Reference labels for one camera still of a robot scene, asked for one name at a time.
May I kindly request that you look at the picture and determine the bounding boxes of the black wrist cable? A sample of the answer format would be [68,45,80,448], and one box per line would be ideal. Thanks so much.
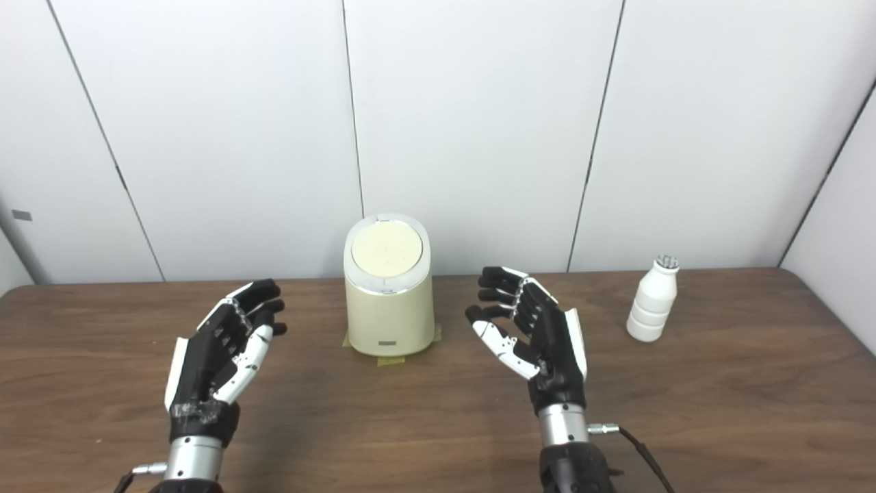
[113,463,168,493]
[587,424,677,493]

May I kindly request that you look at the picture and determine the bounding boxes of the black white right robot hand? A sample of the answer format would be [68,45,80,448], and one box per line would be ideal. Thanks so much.
[465,266,589,416]

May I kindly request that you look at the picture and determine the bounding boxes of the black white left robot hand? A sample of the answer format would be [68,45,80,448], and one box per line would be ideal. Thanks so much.
[164,278,288,444]

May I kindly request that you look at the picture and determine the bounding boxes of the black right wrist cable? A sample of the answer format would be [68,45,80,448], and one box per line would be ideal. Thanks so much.
[587,424,677,493]

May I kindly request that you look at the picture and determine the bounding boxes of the small white plastic bottle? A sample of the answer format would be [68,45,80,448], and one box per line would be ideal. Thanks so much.
[626,255,681,342]

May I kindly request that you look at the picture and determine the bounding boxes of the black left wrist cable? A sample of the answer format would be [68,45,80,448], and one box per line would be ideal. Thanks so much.
[113,463,168,493]

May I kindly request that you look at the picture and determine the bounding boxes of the cream-colored lidded bin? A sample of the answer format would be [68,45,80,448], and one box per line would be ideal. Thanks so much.
[343,213,437,357]

